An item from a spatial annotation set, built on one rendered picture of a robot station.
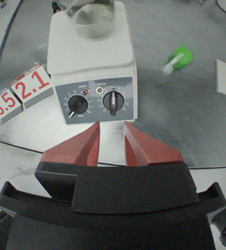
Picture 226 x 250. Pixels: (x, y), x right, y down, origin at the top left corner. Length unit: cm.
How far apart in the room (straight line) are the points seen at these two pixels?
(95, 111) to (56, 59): 10
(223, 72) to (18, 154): 55
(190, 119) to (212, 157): 12
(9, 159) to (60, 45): 32
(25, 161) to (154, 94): 34
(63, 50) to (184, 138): 27
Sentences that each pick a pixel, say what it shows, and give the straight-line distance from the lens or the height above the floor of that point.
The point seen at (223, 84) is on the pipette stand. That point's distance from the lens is 35.
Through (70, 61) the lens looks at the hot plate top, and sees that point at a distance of 18.
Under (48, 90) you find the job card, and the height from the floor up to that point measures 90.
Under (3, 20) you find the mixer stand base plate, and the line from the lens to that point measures 55.
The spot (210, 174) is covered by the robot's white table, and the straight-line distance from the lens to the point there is 37.
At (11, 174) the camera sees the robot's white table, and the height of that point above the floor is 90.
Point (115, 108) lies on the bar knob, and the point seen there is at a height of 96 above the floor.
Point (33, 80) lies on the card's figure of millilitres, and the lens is 29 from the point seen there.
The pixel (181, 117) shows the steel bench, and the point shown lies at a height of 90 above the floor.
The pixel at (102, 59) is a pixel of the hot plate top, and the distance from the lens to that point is 17.
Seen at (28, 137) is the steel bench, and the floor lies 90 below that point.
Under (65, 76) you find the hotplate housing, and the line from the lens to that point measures 20.
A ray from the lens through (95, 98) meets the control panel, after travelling 20.
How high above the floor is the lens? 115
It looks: 83 degrees down
